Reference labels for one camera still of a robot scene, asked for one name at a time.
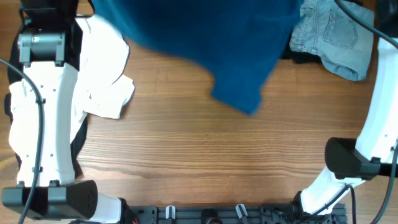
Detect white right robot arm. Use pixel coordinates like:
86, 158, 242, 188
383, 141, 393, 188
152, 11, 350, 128
289, 0, 397, 222

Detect teal blue polo shirt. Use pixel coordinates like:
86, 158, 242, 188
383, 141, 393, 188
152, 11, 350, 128
94, 0, 301, 115

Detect white crumpled shirt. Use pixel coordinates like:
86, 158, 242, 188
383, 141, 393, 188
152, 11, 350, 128
9, 16, 135, 156

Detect light blue denim shorts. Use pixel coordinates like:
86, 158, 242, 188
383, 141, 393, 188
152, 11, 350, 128
289, 0, 373, 81

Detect black garment under denim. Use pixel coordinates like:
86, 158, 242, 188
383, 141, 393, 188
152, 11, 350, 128
280, 34, 322, 64

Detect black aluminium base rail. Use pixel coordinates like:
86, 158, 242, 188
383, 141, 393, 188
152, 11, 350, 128
70, 203, 348, 224

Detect black garment under white shirt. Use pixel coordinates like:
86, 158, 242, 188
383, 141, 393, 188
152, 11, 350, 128
4, 34, 88, 176

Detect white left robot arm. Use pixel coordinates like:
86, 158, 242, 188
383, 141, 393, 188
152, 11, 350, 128
2, 1, 134, 223

